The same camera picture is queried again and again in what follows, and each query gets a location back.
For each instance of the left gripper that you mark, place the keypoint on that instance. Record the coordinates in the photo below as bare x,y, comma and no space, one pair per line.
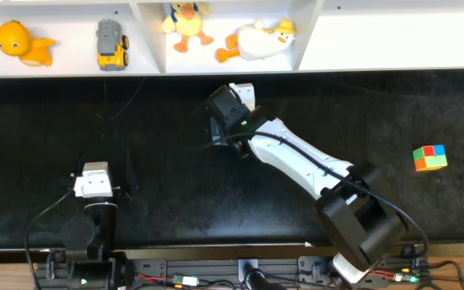
121,192

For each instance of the grey and yellow toy truck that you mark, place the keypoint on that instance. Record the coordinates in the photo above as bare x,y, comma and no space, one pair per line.
110,44

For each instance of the yellow rubber duck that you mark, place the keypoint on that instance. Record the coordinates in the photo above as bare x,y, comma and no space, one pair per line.
14,40

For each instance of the many-coloured puzzle cube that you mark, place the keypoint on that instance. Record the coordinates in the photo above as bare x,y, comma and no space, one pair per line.
429,158

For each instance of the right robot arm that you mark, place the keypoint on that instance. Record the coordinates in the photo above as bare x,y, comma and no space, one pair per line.
292,155

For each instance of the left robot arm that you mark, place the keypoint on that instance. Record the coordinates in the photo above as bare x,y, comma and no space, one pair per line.
103,225

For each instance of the yellow plush duck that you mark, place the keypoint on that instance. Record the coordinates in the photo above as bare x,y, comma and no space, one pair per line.
187,24

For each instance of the white plush duck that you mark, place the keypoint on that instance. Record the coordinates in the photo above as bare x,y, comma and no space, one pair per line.
258,42

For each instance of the white shelf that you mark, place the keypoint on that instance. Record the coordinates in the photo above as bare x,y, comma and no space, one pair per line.
377,44

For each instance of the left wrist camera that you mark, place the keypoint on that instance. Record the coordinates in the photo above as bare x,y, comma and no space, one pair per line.
94,180

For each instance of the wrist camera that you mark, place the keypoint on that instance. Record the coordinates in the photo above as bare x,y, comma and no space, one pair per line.
245,93
94,180

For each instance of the mounting rail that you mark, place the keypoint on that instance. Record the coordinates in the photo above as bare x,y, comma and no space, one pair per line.
216,272

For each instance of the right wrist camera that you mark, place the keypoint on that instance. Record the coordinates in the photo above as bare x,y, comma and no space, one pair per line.
245,93

